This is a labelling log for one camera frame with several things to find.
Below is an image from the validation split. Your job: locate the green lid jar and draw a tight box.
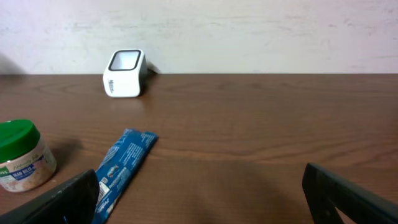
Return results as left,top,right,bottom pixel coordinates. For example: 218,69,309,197
1,119,57,192

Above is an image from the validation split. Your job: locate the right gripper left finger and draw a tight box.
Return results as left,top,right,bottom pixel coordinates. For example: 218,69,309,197
1,169,99,224

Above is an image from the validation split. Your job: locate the white barcode scanner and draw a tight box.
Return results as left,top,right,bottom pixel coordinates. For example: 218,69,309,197
103,49,148,98

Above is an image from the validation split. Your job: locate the blue snack bar wrapper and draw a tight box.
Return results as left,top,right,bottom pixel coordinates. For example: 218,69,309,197
92,129,159,224

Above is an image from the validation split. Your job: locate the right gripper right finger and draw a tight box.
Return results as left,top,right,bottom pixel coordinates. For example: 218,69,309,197
302,163,397,224

